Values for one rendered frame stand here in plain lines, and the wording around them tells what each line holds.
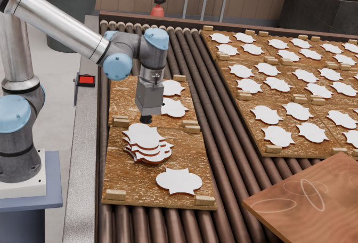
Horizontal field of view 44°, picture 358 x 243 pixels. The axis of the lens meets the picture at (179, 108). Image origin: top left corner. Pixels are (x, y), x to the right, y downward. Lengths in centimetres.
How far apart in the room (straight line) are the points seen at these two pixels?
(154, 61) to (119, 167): 37
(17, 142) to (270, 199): 75
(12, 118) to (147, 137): 45
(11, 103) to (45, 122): 198
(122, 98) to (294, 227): 92
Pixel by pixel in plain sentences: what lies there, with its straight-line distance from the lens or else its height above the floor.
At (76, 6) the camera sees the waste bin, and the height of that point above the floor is 49.
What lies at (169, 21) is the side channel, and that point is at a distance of 274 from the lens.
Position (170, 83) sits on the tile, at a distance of 197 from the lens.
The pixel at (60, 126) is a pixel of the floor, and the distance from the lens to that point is 332.
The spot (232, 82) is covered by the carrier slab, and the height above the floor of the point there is 94.
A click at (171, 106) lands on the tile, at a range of 179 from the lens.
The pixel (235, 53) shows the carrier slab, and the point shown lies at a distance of 243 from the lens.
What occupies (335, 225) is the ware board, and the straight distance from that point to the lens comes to 131.
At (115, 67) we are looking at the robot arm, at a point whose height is 132.
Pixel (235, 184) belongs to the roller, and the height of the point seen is 91.
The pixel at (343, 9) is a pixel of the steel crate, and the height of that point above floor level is 71.
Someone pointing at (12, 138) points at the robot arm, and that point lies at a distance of 136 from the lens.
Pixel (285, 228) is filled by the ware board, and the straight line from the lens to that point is 123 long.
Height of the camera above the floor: 184
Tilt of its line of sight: 30 degrees down
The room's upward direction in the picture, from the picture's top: 10 degrees clockwise
